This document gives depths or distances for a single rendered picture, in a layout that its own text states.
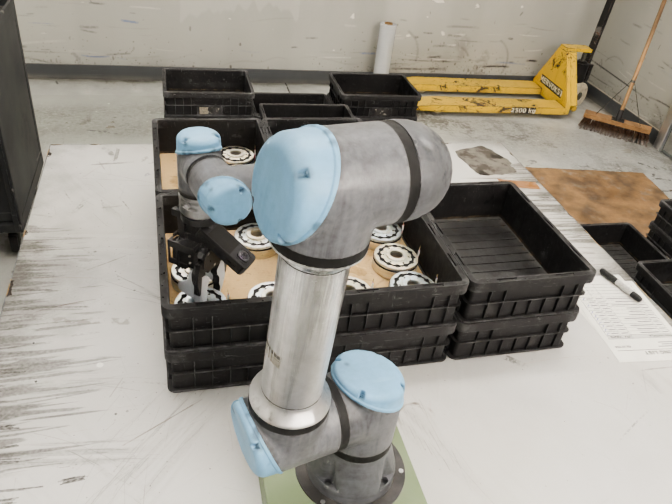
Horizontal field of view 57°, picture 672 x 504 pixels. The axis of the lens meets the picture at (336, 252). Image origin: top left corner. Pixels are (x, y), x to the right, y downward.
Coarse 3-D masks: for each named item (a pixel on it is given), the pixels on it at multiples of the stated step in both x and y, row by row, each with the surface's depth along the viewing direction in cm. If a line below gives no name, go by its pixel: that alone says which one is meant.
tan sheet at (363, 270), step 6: (402, 240) 152; (372, 252) 147; (366, 258) 145; (360, 264) 142; (366, 264) 143; (354, 270) 140; (360, 270) 141; (366, 270) 141; (372, 270) 141; (420, 270) 143; (354, 276) 139; (360, 276) 139; (366, 276) 139; (372, 276) 139; (378, 276) 139; (366, 282) 137; (378, 282) 138; (384, 282) 138
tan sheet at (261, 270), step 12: (168, 264) 135; (252, 264) 138; (264, 264) 139; (276, 264) 139; (168, 276) 132; (228, 276) 134; (240, 276) 134; (252, 276) 135; (264, 276) 135; (228, 288) 130; (240, 288) 131
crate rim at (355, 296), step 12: (432, 228) 139; (444, 252) 132; (456, 264) 129; (372, 288) 120; (384, 288) 120; (396, 288) 120; (408, 288) 121; (420, 288) 121; (432, 288) 122; (444, 288) 123; (456, 288) 124; (348, 300) 118; (360, 300) 119; (372, 300) 120; (384, 300) 121
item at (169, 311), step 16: (176, 192) 140; (160, 208) 135; (160, 224) 129; (160, 240) 125; (160, 256) 121; (160, 272) 117; (160, 288) 113; (176, 304) 110; (192, 304) 110; (208, 304) 111; (224, 304) 111; (240, 304) 112; (256, 304) 113
